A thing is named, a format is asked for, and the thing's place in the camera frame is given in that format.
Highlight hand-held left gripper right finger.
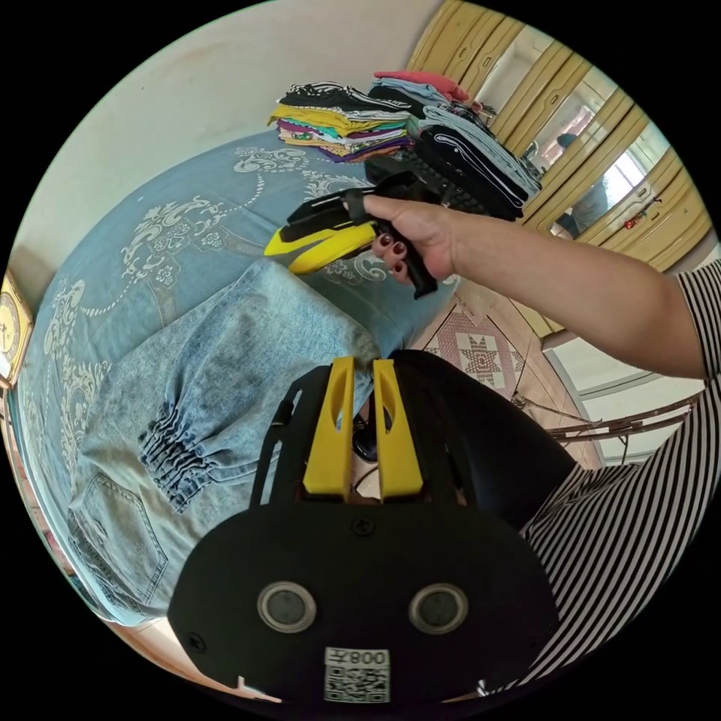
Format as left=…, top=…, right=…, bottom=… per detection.
left=373, top=359, right=424, bottom=504

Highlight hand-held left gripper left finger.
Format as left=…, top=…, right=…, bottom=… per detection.
left=302, top=355, right=356, bottom=504

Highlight light blue jeans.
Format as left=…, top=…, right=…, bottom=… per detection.
left=67, top=258, right=404, bottom=627

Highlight person's right forearm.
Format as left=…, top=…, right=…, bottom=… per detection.
left=450, top=211, right=708, bottom=379

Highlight person's right hand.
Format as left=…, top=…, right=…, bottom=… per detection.
left=363, top=196, right=469, bottom=286

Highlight patterned floor rug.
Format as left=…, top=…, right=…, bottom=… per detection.
left=421, top=303, right=529, bottom=402

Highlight pile of clothes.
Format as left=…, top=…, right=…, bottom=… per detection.
left=267, top=69, right=545, bottom=222

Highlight bed with blue patterned sheet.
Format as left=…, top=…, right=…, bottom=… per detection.
left=15, top=131, right=458, bottom=627

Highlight yellow framed clock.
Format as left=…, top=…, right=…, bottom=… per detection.
left=0, top=269, right=36, bottom=391

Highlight yellow cupboard with mirrors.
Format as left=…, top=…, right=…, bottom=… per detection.
left=404, top=0, right=717, bottom=340

